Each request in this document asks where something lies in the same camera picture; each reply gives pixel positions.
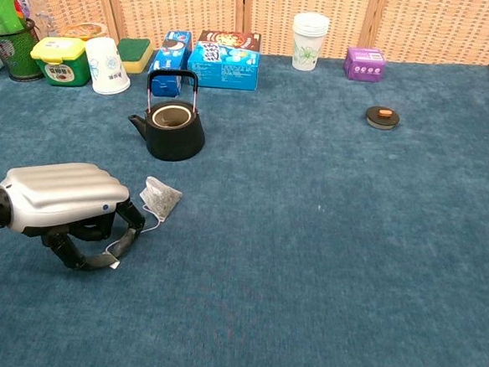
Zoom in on green yellow sponge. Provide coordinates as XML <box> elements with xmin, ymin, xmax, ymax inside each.
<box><xmin>115</xmin><ymin>36</ymin><xmax>155</xmax><ymax>76</ymax></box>

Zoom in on stacked white paper cups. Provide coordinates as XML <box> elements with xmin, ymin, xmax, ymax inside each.
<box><xmin>290</xmin><ymin>12</ymin><xmax>331</xmax><ymax>73</ymax></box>

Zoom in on black mesh pen holder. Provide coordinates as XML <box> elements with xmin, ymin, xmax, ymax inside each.
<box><xmin>0</xmin><ymin>15</ymin><xmax>49</xmax><ymax>85</ymax></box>

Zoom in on upside-down white paper cup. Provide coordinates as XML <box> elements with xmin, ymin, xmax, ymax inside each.
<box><xmin>81</xmin><ymin>34</ymin><xmax>135</xmax><ymax>97</ymax></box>

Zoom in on purple box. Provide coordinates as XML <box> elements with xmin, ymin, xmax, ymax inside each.
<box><xmin>342</xmin><ymin>46</ymin><xmax>388</xmax><ymax>84</ymax></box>

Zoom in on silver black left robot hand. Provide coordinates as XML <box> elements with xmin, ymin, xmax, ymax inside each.
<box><xmin>0</xmin><ymin>157</ymin><xmax>150</xmax><ymax>276</ymax></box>

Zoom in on green tub with yellow lid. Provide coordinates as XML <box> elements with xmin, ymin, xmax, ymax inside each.
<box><xmin>28</xmin><ymin>34</ymin><xmax>95</xmax><ymax>90</ymax></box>

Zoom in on wicker folding screen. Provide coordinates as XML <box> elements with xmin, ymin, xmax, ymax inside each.
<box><xmin>0</xmin><ymin>0</ymin><xmax>489</xmax><ymax>72</ymax></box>

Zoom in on orange instant noodle bowl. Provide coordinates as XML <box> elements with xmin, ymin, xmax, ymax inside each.
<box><xmin>59</xmin><ymin>19</ymin><xmax>110</xmax><ymax>44</ymax></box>

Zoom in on black cast iron teapot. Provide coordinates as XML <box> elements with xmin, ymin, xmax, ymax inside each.
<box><xmin>125</xmin><ymin>66</ymin><xmax>211</xmax><ymax>165</ymax></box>

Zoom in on pyramid tea bag with string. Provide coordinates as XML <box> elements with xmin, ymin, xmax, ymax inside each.
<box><xmin>104</xmin><ymin>173</ymin><xmax>184</xmax><ymax>274</ymax></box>

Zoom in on blue Oreo cookie box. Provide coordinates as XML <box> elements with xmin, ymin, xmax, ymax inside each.
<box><xmin>146</xmin><ymin>28</ymin><xmax>195</xmax><ymax>100</ymax></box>

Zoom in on black teapot lid orange knob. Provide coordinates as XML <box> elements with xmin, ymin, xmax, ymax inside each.
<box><xmin>364</xmin><ymin>105</ymin><xmax>401</xmax><ymax>132</ymax></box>

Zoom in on large light blue snack box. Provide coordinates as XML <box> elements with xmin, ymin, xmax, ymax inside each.
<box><xmin>186</xmin><ymin>39</ymin><xmax>262</xmax><ymax>92</ymax></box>

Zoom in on blue table cloth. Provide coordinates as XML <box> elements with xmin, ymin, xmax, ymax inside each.
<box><xmin>0</xmin><ymin>30</ymin><xmax>489</xmax><ymax>367</ymax></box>

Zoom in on brown red snack box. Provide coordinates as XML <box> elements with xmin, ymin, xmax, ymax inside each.
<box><xmin>197</xmin><ymin>28</ymin><xmax>263</xmax><ymax>54</ymax></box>

